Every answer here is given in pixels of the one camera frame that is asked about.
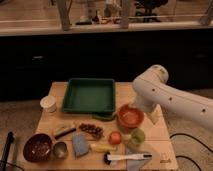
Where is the blue sponge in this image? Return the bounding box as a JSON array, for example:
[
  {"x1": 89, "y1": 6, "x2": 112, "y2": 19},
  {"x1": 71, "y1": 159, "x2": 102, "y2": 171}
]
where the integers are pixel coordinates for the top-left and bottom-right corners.
[{"x1": 72, "y1": 134, "x2": 89, "y2": 157}]

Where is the black pole stand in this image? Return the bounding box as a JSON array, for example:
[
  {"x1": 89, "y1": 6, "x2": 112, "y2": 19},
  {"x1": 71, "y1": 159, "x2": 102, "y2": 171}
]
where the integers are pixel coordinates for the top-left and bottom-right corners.
[{"x1": 0, "y1": 132, "x2": 14, "y2": 171}]

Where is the yellow banana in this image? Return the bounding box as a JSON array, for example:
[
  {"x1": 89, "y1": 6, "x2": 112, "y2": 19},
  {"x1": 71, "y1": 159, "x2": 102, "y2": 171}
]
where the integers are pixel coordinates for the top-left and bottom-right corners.
[{"x1": 90, "y1": 143, "x2": 117, "y2": 152}]

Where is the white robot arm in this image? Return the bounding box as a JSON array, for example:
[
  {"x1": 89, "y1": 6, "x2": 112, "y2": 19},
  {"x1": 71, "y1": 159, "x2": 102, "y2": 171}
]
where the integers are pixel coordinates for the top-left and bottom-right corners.
[{"x1": 132, "y1": 65, "x2": 213, "y2": 130}]

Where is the black office chair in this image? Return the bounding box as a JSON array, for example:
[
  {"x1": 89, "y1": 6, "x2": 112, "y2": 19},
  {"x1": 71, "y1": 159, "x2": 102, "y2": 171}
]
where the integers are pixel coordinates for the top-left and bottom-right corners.
[{"x1": 134, "y1": 0, "x2": 168, "y2": 23}]

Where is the white paper cup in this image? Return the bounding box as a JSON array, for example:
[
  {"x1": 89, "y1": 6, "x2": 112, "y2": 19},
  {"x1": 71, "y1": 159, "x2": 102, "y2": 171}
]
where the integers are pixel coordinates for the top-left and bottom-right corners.
[{"x1": 40, "y1": 96, "x2": 57, "y2": 113}]

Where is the black cable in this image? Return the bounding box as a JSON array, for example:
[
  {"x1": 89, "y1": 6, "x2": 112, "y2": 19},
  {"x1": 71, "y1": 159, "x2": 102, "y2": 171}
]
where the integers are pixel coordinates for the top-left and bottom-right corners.
[{"x1": 169, "y1": 132, "x2": 213, "y2": 171}]

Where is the bunch of dark grapes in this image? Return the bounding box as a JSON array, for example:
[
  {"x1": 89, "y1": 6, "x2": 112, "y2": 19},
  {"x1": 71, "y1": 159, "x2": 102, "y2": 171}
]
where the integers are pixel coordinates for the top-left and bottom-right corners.
[{"x1": 79, "y1": 123, "x2": 103, "y2": 140}]

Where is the orange bowl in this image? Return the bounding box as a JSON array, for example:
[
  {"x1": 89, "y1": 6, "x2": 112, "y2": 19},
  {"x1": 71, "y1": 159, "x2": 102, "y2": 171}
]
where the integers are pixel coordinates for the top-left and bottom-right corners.
[{"x1": 117, "y1": 104, "x2": 144, "y2": 129}]

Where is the green plastic tray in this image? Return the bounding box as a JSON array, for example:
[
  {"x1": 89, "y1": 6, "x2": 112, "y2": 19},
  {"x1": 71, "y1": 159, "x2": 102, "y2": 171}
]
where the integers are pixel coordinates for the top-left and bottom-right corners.
[{"x1": 62, "y1": 78, "x2": 116, "y2": 113}]

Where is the dark red bowl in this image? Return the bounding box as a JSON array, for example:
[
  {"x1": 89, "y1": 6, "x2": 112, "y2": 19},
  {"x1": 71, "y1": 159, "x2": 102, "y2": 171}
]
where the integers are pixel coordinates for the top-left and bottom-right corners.
[{"x1": 23, "y1": 133, "x2": 52, "y2": 163}]

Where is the grey cloth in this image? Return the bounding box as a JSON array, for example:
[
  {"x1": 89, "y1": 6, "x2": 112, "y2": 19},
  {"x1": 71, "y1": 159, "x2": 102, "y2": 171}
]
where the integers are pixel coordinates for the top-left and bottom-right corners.
[{"x1": 126, "y1": 151, "x2": 152, "y2": 171}]

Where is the white handled dish brush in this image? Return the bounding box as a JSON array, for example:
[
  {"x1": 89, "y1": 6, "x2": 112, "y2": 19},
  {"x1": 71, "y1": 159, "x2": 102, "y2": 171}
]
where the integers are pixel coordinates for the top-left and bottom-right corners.
[{"x1": 103, "y1": 152, "x2": 152, "y2": 165}]

